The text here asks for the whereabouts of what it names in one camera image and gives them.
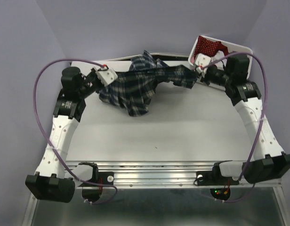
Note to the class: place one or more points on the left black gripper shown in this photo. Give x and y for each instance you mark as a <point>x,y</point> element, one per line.
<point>92,74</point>

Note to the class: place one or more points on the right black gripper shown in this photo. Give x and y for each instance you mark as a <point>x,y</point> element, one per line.
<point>204,78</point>

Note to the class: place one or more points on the navy plaid pleated skirt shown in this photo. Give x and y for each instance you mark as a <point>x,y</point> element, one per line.
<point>134,89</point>

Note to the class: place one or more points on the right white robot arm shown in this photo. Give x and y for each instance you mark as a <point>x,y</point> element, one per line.
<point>267,159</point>

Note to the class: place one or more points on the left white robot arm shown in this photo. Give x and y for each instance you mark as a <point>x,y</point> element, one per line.
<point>53,180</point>

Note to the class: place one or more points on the white plastic bin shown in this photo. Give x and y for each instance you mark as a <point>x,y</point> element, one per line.
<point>232,47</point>

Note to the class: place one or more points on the white garment in bin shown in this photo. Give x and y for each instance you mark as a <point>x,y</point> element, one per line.
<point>218,56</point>

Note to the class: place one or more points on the red polka dot skirt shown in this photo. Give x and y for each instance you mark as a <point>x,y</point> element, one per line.
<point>209,48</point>

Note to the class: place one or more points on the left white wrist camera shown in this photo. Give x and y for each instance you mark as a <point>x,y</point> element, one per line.
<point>106,75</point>

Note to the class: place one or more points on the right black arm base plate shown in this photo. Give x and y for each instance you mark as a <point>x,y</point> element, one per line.
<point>221,184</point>

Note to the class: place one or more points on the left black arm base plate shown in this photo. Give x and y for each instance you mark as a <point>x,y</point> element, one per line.
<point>97,186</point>

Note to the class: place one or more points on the aluminium rail frame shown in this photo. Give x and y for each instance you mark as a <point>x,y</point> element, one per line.
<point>161,193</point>

